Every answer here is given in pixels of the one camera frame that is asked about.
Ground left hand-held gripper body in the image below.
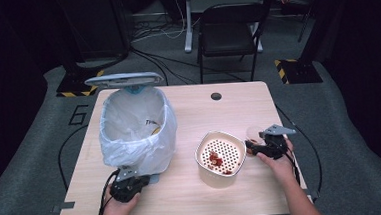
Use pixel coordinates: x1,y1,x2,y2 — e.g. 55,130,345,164
107,165,145,205

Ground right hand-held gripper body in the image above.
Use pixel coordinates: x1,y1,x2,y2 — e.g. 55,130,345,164
259,122,299,160

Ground white plastic bin liner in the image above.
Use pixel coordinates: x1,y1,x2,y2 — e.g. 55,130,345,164
96,84,182,179

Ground white perforated strainer bowl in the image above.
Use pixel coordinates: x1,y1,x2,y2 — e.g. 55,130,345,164
193,128,249,190

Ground clear packet with yellow face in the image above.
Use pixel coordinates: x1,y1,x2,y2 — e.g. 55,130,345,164
144,117,164,136

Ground blue-grey pedal trash bin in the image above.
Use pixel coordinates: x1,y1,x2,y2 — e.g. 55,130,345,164
83,69,182,189

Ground person's right hand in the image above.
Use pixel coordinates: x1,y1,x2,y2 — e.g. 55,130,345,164
255,137,297,185

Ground person's left hand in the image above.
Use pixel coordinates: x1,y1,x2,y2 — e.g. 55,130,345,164
99,185,142,215

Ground red food scraps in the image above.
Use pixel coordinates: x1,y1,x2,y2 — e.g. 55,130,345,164
207,149,235,176

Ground hazard-striped stand base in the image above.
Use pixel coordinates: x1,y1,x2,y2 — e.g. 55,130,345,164
274,56,324,86
54,69,107,99

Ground black folding chair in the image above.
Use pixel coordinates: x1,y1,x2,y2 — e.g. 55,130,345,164
193,1,271,85

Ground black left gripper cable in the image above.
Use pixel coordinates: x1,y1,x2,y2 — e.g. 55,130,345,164
92,168,123,215

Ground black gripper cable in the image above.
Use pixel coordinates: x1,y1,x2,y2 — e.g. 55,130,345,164
92,168,123,215
274,137,301,187

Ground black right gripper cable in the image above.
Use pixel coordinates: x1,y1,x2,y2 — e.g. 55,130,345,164
274,137,301,187

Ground grey table bracket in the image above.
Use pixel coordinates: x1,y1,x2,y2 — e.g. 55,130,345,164
308,189,321,204
51,201,77,214

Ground black floor cable bundle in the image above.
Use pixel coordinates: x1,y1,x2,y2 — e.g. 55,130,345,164
129,40,245,89

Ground white desk frame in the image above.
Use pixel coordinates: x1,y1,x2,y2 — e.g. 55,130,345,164
181,0,272,58

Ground white floor cable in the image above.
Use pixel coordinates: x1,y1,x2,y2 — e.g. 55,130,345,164
128,0,188,44

